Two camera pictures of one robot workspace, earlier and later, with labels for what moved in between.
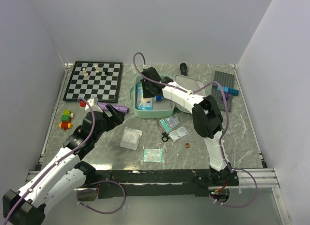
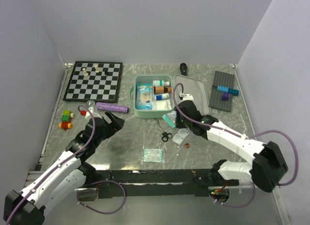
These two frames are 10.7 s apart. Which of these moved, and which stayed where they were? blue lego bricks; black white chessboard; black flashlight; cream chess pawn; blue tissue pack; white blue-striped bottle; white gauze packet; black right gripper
Moved: black right gripper; white gauze packet
Stayed: white blue-striped bottle; black white chessboard; blue lego bricks; cream chess pawn; black flashlight; blue tissue pack
